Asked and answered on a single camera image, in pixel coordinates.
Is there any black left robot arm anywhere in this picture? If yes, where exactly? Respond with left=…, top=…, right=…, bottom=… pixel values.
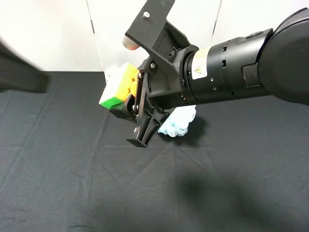
left=0, top=43, right=50, bottom=93

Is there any white blue bath pouf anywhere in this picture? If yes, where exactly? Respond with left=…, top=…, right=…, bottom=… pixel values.
left=158, top=105, right=196, bottom=138

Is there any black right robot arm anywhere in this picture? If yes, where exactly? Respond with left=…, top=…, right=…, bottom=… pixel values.
left=110, top=3, right=309, bottom=147

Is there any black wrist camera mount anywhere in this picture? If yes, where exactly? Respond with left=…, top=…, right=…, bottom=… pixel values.
left=122, top=0, right=190, bottom=75

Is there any black tablecloth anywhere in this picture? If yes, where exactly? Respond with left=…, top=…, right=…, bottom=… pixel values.
left=0, top=72, right=309, bottom=232

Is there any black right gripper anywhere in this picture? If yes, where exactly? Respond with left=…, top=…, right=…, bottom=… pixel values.
left=110, top=45, right=194, bottom=147

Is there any multicolour puzzle cube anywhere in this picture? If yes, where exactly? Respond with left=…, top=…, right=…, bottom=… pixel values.
left=98, top=63, right=140, bottom=109

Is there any white milk carton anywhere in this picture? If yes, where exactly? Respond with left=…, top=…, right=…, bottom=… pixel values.
left=104, top=65, right=119, bottom=84

